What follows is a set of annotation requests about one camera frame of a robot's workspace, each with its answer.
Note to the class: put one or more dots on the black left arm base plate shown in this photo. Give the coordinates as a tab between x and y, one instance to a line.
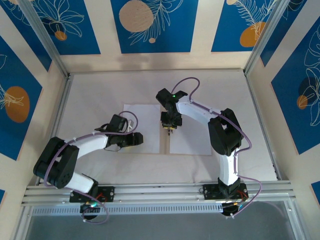
111	191

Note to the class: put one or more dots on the grey glossy panel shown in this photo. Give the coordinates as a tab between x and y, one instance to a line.
162	227

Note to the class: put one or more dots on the aluminium mounting rail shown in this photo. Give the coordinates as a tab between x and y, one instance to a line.
160	192

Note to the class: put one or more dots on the aluminium frame post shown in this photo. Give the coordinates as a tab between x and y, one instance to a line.
40	27
265	32

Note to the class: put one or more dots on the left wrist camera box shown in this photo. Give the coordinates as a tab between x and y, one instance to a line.
129	126

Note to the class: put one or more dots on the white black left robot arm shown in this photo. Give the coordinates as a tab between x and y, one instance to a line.
92	143

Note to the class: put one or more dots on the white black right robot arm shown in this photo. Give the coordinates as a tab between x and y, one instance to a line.
195	111

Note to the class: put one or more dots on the white paper sheet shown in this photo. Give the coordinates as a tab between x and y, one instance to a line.
190	142
147	120

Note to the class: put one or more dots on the aluminium table side rail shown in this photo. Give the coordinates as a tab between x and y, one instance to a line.
258	110
56	122

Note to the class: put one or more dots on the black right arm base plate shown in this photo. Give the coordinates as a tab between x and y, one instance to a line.
210	192

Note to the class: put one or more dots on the metal folder clip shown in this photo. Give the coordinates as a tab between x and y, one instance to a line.
170	132

